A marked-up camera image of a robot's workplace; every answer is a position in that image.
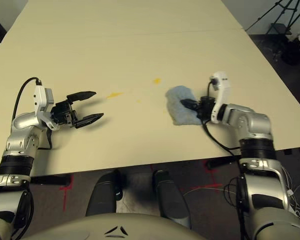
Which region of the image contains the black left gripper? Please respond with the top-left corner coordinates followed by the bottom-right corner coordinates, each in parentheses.
top-left (50, 91), bottom-right (105, 129)

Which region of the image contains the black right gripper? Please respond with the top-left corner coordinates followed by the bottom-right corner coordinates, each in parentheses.
top-left (180, 95), bottom-right (216, 120)

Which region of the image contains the light blue rag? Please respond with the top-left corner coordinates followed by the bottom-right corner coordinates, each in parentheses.
top-left (164, 85), bottom-right (203, 126)

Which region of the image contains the elongated yellow liquid spot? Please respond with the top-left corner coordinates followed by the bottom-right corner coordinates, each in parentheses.
top-left (106, 91), bottom-right (124, 99)

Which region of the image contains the dark grey left robot leg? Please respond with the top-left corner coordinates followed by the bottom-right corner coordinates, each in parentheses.
top-left (86, 169), bottom-right (122, 217)

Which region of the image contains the dark grey robot leg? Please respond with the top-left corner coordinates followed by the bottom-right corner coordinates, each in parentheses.
top-left (86, 169), bottom-right (122, 217)
top-left (152, 169), bottom-right (192, 230)

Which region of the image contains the dark grey right robot leg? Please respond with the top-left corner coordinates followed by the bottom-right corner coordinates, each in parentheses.
top-left (152, 169), bottom-right (192, 230)

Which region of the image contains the dark folding stool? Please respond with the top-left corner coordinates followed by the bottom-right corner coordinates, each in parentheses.
top-left (266, 22), bottom-right (293, 37)

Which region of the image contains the beige robot torso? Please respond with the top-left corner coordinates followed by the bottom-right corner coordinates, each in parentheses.
top-left (14, 212), bottom-right (208, 240)

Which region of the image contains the black tripod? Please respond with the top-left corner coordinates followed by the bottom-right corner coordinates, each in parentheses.
top-left (244, 0), bottom-right (300, 36)

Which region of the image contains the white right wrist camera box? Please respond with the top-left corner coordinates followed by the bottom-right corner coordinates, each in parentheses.
top-left (209, 71), bottom-right (232, 124)

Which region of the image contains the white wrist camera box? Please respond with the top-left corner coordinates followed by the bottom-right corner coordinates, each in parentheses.
top-left (209, 71), bottom-right (232, 124)
top-left (32, 85), bottom-right (61, 131)

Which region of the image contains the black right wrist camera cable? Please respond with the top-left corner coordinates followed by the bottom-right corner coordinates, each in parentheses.
top-left (201, 77), bottom-right (250, 240)

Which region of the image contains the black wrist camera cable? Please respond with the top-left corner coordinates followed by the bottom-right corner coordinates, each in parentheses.
top-left (12, 77), bottom-right (53, 151)
top-left (201, 77), bottom-right (250, 240)

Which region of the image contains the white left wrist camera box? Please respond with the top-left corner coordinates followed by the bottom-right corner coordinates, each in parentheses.
top-left (32, 85), bottom-right (61, 131)

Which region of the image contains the black left wrist camera cable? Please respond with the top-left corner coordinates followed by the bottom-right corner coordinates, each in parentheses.
top-left (12, 77), bottom-right (53, 151)

